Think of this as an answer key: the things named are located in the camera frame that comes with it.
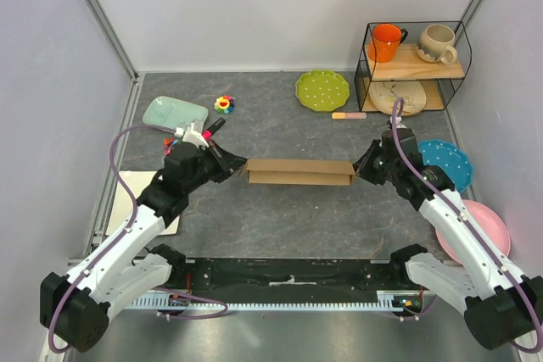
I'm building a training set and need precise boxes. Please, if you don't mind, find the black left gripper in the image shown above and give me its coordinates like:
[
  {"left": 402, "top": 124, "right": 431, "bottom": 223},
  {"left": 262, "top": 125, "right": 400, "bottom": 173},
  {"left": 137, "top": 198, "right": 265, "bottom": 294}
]
[{"left": 185, "top": 140, "right": 249, "bottom": 194}]

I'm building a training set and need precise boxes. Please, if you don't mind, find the brown cardboard box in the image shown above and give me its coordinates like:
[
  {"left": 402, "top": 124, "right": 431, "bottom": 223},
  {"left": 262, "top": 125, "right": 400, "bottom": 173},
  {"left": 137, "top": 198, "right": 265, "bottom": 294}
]
[{"left": 240, "top": 158, "right": 355, "bottom": 187}]

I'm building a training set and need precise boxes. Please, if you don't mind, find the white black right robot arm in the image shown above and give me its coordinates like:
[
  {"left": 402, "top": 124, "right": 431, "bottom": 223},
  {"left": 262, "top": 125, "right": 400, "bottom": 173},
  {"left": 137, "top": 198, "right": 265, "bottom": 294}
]
[{"left": 353, "top": 128, "right": 542, "bottom": 354}]

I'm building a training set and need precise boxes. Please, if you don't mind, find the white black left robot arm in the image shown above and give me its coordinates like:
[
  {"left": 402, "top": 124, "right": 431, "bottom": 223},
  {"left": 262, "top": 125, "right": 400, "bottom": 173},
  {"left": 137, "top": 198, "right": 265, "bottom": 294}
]
[{"left": 40, "top": 140, "right": 246, "bottom": 354}]

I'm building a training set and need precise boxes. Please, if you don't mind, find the pink black highlighter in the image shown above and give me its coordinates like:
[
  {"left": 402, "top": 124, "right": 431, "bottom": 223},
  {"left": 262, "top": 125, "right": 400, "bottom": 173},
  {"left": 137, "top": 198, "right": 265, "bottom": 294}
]
[{"left": 202, "top": 118, "right": 226, "bottom": 140}]

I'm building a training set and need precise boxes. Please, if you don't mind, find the yellow highlighter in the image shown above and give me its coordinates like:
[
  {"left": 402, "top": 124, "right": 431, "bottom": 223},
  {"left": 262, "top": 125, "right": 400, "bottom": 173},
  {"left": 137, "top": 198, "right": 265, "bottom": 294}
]
[{"left": 332, "top": 112, "right": 367, "bottom": 120}]

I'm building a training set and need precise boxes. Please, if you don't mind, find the rainbow flower toy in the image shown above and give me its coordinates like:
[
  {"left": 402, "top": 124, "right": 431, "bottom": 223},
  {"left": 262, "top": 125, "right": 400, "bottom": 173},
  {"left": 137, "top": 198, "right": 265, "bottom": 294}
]
[{"left": 214, "top": 95, "right": 235, "bottom": 114}]

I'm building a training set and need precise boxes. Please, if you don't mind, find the beige painted plate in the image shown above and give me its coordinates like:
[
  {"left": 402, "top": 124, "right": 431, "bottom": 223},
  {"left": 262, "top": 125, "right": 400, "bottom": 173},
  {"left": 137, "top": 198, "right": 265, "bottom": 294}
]
[{"left": 369, "top": 81, "right": 427, "bottom": 116}]

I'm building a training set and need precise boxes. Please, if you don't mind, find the blue dotted plate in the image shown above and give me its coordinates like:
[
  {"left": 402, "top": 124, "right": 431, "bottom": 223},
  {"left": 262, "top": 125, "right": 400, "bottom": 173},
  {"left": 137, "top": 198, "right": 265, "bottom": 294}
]
[{"left": 418, "top": 139, "right": 473, "bottom": 192}]

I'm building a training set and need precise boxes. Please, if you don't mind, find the green dotted plate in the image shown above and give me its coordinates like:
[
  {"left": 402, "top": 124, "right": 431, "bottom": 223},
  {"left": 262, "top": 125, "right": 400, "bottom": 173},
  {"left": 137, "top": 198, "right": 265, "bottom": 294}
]
[{"left": 295, "top": 70, "right": 350, "bottom": 113}]

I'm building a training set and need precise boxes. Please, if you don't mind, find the light teal rectangular plate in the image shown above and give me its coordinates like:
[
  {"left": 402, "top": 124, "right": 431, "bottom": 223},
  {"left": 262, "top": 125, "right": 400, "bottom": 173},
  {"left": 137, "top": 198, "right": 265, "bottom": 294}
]
[{"left": 143, "top": 96, "right": 209, "bottom": 131}]

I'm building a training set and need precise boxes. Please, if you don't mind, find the white square plate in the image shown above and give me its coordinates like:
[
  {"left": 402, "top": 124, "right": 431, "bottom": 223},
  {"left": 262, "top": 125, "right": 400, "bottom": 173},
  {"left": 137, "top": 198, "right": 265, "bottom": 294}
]
[{"left": 105, "top": 170, "right": 155, "bottom": 237}]

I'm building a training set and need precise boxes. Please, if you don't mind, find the orange mug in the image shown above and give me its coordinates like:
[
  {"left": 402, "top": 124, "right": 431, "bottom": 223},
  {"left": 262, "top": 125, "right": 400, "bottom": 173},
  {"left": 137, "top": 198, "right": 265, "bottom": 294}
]
[{"left": 368, "top": 23, "right": 408, "bottom": 63}]

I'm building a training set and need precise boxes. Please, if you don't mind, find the pink plate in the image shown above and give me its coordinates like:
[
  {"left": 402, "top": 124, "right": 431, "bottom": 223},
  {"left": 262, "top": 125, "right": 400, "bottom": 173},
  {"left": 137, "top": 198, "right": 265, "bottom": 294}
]
[{"left": 434, "top": 198, "right": 512, "bottom": 265}]

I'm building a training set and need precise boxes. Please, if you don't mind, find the beige ceramic mug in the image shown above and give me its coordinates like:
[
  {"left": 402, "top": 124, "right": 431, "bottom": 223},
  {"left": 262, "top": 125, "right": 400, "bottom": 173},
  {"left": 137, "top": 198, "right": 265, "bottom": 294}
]
[{"left": 417, "top": 24, "right": 458, "bottom": 64}]

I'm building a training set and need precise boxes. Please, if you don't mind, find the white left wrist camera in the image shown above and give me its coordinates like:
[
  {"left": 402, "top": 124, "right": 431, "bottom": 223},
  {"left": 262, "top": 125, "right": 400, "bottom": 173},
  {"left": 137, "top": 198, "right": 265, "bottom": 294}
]
[{"left": 174, "top": 123, "right": 209, "bottom": 148}]

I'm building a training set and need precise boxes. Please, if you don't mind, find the black wire wooden shelf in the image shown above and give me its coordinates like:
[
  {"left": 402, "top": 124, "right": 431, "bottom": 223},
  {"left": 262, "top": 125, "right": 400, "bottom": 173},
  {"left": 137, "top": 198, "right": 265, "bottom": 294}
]
[{"left": 354, "top": 20, "right": 473, "bottom": 113}]

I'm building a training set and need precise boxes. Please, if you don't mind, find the grey cable duct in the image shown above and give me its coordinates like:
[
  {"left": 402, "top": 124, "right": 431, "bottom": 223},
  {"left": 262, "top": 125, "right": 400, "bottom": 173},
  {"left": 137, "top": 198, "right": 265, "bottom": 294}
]
[{"left": 127, "top": 292, "right": 422, "bottom": 312}]

